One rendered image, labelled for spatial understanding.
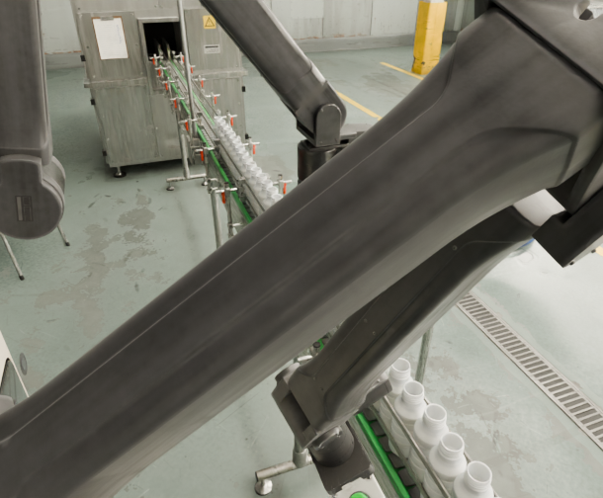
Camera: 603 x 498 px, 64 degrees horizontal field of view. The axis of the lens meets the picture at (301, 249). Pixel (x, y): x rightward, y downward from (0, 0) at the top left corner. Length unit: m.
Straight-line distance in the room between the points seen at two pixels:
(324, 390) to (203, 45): 4.28
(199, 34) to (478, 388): 3.54
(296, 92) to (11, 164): 0.33
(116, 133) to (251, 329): 4.56
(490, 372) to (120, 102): 3.61
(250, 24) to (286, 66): 0.06
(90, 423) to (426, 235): 0.15
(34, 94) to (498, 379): 2.43
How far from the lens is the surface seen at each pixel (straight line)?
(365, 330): 0.38
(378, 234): 0.17
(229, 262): 0.19
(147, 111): 4.67
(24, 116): 0.61
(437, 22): 8.95
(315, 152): 0.68
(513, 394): 2.64
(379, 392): 0.61
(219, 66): 4.67
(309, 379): 0.47
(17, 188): 0.62
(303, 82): 0.63
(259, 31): 0.61
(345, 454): 0.67
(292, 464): 2.08
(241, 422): 2.35
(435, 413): 0.92
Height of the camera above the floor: 1.83
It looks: 32 degrees down
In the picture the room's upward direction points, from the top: straight up
